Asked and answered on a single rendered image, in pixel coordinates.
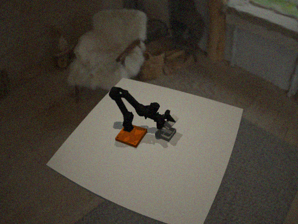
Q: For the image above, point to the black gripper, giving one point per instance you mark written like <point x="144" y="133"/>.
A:
<point x="164" y="116"/>

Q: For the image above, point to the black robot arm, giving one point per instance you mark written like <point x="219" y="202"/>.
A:
<point x="142" y="110"/>

